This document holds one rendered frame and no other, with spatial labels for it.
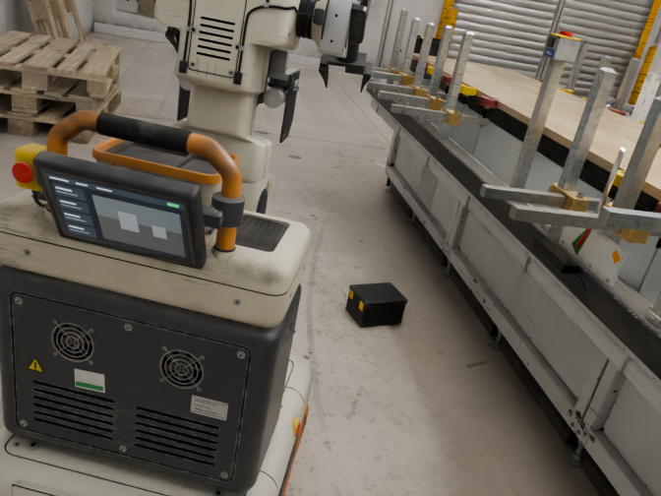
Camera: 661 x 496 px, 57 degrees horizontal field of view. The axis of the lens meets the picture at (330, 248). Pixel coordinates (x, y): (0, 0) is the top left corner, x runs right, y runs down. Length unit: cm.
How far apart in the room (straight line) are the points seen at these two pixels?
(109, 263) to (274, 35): 54
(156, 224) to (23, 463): 64
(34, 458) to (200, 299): 54
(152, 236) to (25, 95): 332
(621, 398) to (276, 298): 124
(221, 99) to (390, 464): 115
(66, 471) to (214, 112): 80
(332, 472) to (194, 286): 92
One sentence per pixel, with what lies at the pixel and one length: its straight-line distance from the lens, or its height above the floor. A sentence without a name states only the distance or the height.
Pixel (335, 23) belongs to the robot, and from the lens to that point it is 130.
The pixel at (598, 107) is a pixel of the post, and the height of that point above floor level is 107.
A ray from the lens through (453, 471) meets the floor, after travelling 195.
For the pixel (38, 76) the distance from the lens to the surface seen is 422.
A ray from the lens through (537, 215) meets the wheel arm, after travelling 147.
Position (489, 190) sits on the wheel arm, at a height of 82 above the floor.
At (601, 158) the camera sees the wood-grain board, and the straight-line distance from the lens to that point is 207.
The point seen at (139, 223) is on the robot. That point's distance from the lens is 99.
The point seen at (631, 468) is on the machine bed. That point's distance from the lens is 200.
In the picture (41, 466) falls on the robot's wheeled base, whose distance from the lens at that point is 141.
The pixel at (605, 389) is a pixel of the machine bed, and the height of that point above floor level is 31.
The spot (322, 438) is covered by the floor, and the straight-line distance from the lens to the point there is 191.
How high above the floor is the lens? 127
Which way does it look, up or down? 24 degrees down
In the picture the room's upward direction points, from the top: 11 degrees clockwise
